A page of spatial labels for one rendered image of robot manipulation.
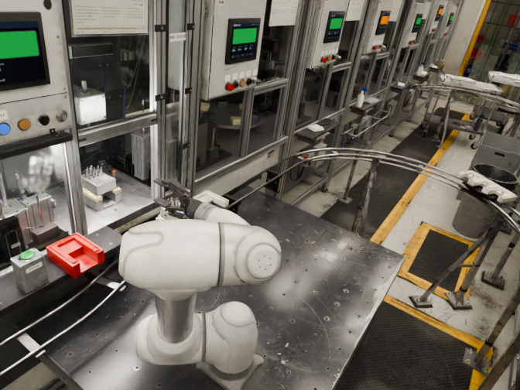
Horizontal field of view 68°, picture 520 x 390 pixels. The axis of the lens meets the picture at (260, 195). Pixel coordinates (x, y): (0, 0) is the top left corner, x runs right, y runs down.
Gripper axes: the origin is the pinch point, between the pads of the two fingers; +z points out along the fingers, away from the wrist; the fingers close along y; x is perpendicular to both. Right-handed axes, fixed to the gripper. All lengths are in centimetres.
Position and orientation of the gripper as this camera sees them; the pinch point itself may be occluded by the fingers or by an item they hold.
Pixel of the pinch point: (160, 191)
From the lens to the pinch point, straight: 155.0
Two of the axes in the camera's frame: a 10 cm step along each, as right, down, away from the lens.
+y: 1.3, -8.6, -5.0
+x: -5.5, 3.6, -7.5
